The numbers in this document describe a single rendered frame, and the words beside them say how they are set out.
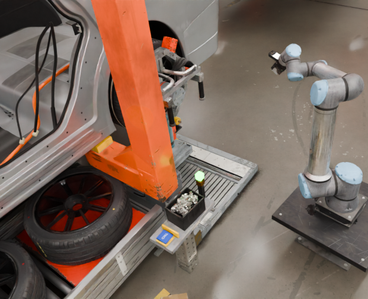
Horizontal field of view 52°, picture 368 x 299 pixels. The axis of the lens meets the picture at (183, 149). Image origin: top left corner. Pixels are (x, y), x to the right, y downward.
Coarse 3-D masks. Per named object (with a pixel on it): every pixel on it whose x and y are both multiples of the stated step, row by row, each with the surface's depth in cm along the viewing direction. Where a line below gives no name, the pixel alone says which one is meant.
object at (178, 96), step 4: (160, 84) 254; (164, 84) 253; (180, 88) 251; (176, 92) 249; (180, 92) 252; (172, 96) 248; (176, 96) 250; (180, 96) 254; (172, 100) 249; (176, 100) 252; (180, 100) 255; (172, 104) 255; (176, 104) 253
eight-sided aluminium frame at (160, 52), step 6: (162, 48) 250; (156, 54) 244; (162, 54) 249; (168, 54) 252; (174, 54) 257; (156, 60) 245; (174, 60) 260; (180, 78) 279; (186, 84) 280; (174, 108) 282; (174, 114) 280
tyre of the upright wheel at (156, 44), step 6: (156, 42) 252; (156, 48) 254; (108, 84) 243; (108, 90) 245; (114, 90) 241; (108, 96) 246; (114, 96) 242; (108, 102) 248; (114, 102) 244; (114, 108) 249; (120, 108) 245; (120, 114) 248; (114, 120) 262; (120, 120) 255
